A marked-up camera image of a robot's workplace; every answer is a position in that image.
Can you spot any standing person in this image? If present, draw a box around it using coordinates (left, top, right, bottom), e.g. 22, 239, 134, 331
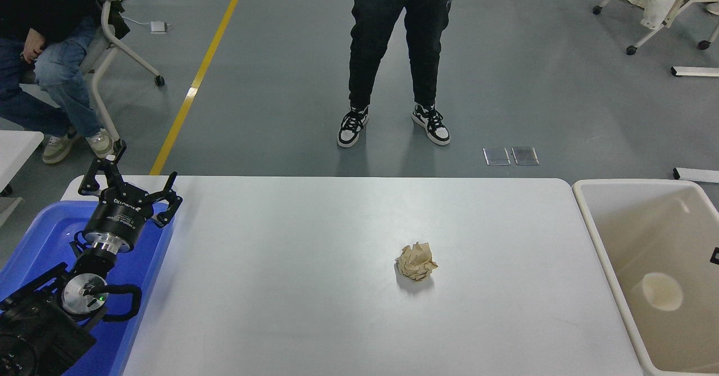
337, 0, 461, 148

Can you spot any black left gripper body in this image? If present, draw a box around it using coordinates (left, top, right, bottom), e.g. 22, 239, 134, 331
86, 188, 155, 242

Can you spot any white wheeled chair with coat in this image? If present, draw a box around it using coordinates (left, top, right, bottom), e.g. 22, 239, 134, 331
591, 0, 719, 56

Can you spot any tan paper ball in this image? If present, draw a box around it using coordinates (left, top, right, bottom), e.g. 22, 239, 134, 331
395, 242, 439, 282

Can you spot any white power adapter with cable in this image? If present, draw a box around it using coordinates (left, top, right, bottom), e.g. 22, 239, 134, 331
121, 15, 170, 34

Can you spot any white frame wheeled chair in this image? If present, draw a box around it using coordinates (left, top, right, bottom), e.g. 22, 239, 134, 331
83, 0, 166, 143

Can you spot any blue plastic tray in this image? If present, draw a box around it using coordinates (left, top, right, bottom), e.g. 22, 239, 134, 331
0, 201, 175, 376

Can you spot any dark green jacket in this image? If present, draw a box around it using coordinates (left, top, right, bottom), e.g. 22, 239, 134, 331
98, 0, 131, 40

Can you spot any white floor bar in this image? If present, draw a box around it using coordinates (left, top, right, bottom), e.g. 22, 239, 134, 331
673, 167, 719, 184
670, 66, 719, 78

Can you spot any seated person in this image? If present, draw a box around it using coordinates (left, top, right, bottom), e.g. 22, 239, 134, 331
0, 0, 115, 165

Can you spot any white paper cup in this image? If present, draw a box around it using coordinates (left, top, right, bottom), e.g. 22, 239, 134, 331
640, 272, 685, 312

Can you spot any seated person's hand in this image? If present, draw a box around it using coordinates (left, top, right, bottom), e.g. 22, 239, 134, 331
21, 29, 47, 64

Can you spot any large pale plastic bin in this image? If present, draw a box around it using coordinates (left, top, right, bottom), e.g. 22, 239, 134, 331
571, 178, 719, 376

